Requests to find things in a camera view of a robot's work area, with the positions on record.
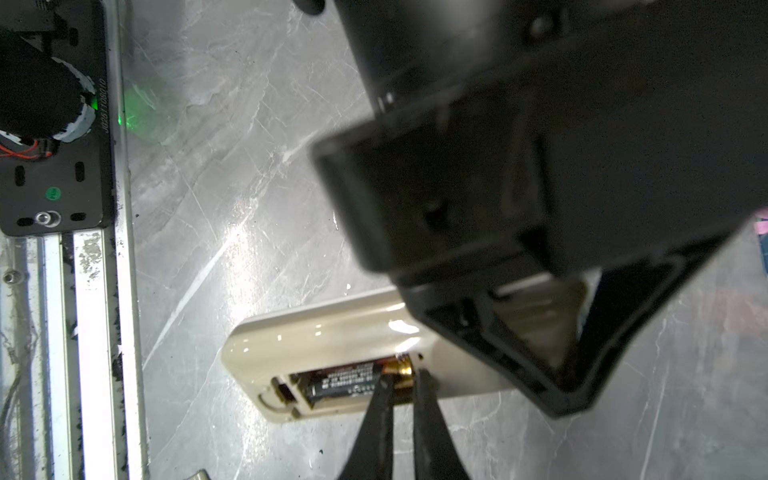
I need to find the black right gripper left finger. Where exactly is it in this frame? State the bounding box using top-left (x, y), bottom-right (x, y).
top-left (338, 374), bottom-right (395, 480)

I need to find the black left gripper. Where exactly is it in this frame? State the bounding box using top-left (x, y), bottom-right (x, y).
top-left (311, 1), bottom-right (767, 417)

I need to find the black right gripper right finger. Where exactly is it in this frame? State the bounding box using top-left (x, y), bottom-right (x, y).
top-left (413, 369), bottom-right (469, 480)

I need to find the black gold battery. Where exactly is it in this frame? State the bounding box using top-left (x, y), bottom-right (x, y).
top-left (297, 356), bottom-right (413, 405)

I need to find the beige remote control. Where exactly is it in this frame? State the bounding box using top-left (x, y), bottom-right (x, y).
top-left (220, 269), bottom-right (589, 424)

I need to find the aluminium mounting rail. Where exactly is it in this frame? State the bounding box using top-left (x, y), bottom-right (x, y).
top-left (1, 1), bottom-right (148, 479)

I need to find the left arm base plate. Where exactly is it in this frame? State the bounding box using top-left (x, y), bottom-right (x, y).
top-left (1, 1), bottom-right (114, 237)

